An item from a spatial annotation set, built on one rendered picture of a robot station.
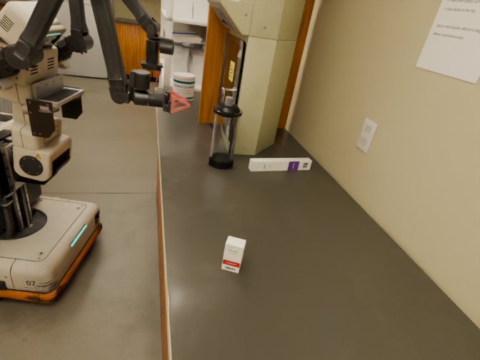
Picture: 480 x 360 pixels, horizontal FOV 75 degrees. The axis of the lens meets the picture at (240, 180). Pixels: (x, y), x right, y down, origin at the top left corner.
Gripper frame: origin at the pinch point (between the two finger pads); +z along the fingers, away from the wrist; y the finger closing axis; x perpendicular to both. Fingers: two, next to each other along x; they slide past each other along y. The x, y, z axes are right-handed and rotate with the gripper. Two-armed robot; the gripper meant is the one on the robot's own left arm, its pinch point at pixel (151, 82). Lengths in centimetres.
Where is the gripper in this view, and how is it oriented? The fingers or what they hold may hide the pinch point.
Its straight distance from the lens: 169.5
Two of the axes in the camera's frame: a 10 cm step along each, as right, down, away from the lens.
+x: -2.4, -5.1, 8.3
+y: 9.6, 0.1, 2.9
